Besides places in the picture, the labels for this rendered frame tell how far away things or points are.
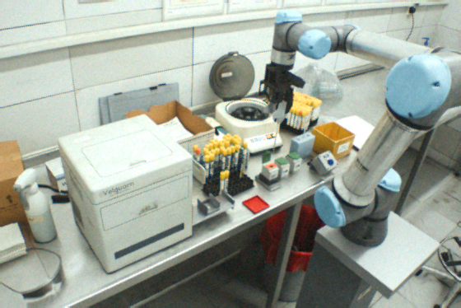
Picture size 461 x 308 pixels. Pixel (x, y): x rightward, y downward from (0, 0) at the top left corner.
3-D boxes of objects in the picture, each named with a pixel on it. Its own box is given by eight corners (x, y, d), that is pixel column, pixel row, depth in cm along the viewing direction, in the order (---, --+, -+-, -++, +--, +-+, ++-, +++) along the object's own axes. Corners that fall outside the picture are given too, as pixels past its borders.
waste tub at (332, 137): (330, 163, 155) (335, 142, 149) (307, 147, 164) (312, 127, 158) (351, 154, 162) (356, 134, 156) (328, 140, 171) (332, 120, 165)
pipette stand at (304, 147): (297, 166, 151) (301, 145, 146) (285, 158, 156) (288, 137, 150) (313, 158, 157) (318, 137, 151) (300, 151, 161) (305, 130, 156)
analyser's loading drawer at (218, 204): (180, 234, 114) (180, 221, 111) (169, 221, 118) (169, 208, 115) (234, 209, 125) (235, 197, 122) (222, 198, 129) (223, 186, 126)
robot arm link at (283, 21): (287, 16, 100) (270, 8, 106) (281, 54, 106) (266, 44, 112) (310, 15, 103) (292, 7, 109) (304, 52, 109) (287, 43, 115)
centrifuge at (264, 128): (241, 159, 152) (244, 133, 146) (208, 125, 173) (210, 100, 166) (290, 147, 163) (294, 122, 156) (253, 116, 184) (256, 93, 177)
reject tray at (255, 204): (254, 214, 126) (254, 212, 126) (241, 203, 131) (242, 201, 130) (269, 207, 130) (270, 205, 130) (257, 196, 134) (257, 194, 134)
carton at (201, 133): (159, 182, 137) (157, 147, 128) (125, 145, 155) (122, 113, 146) (214, 161, 150) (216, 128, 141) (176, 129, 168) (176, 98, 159)
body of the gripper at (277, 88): (257, 96, 120) (261, 60, 113) (277, 91, 125) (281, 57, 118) (273, 106, 115) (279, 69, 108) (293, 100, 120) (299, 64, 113)
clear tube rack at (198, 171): (204, 186, 137) (204, 170, 133) (188, 172, 143) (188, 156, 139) (248, 168, 148) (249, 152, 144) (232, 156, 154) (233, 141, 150)
